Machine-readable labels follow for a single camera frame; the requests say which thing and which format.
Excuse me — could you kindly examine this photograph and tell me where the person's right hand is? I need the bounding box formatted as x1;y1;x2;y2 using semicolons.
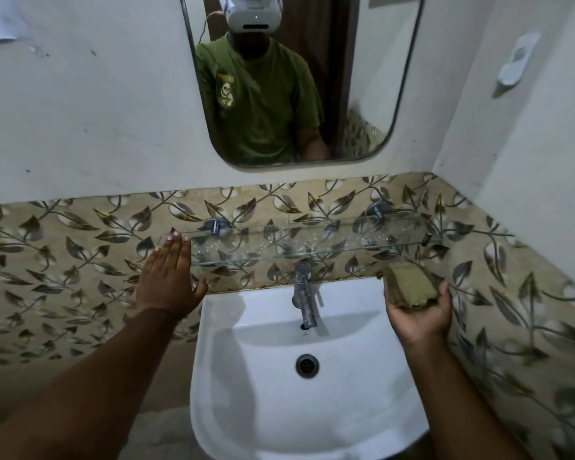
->
383;281;454;351

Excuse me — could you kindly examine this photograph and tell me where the person's left hand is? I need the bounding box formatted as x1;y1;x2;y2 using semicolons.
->
134;233;209;322

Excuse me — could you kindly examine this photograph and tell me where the green brown scrub sponge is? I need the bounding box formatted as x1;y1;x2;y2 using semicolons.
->
381;262;441;311

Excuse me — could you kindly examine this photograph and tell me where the person's right forearm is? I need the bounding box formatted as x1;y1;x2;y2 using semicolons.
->
402;337;533;460

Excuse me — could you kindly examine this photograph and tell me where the person's left forearm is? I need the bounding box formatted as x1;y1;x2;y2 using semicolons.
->
0;306;192;460

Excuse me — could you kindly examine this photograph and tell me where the clear glass shelf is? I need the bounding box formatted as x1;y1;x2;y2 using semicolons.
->
157;213;444;270

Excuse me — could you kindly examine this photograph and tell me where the chrome basin tap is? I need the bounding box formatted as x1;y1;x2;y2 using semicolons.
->
292;261;321;330

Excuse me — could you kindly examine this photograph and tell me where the metal basin drain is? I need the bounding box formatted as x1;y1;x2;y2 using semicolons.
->
295;353;321;378

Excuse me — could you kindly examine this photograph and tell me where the white ceramic wash basin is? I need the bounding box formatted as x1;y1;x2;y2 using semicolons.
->
190;277;430;460

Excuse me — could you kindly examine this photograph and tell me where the rounded wall mirror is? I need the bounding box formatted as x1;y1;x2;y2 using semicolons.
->
179;0;427;168

